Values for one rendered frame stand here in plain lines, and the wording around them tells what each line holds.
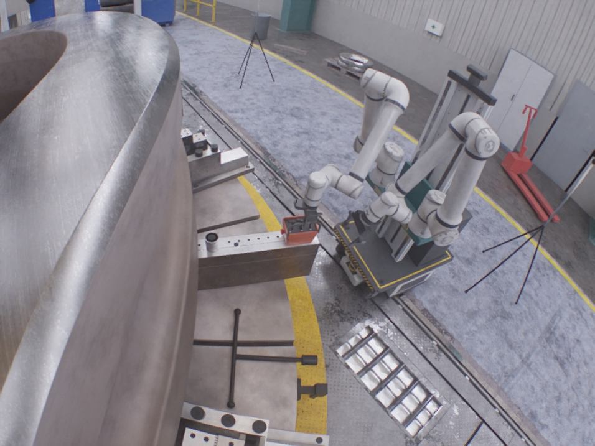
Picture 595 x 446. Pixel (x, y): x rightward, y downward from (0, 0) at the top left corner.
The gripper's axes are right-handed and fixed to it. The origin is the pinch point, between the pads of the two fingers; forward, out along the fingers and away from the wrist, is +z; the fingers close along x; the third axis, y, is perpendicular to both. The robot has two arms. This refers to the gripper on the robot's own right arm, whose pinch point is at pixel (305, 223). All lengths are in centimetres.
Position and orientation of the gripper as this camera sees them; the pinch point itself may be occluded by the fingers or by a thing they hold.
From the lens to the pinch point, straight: 168.1
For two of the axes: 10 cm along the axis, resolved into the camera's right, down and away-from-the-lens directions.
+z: -1.5, 6.6, 7.4
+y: 9.5, -1.0, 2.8
